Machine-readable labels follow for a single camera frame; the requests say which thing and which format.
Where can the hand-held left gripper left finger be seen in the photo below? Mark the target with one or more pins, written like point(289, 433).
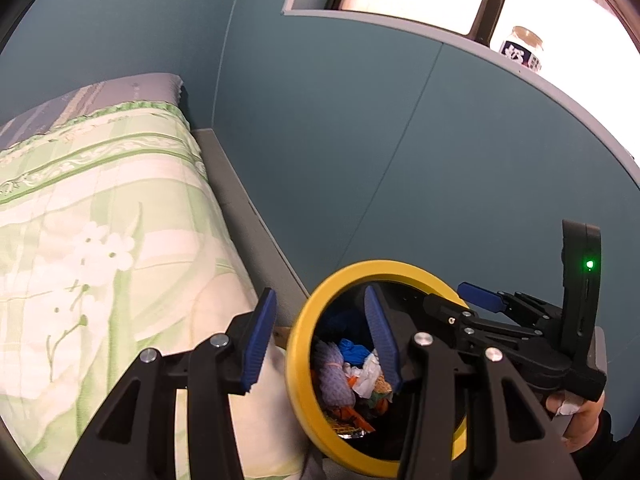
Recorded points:
point(260, 340)

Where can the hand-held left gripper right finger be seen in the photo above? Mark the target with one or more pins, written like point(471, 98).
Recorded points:
point(382, 340)

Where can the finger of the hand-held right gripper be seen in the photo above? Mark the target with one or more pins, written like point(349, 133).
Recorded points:
point(480, 295)
point(450, 310)

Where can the blue plastic scrap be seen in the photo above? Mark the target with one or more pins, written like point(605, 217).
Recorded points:
point(352, 352)

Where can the white tissue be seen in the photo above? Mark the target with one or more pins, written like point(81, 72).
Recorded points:
point(367, 372)

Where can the yellow-rimmed black trash bin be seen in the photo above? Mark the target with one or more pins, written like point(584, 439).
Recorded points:
point(300, 360)

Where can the orange peel small piece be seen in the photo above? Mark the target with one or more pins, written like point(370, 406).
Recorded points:
point(340, 429)

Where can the person's right forearm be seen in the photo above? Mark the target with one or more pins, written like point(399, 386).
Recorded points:
point(605, 435)

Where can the person's right hand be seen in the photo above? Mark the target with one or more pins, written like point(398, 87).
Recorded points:
point(582, 425)

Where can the green floral quilt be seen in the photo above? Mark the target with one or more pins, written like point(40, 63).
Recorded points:
point(100, 200)

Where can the clear jar with blue label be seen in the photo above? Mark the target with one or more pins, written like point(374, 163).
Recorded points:
point(525, 40)

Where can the dark-framed window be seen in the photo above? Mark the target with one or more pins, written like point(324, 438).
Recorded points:
point(492, 0)

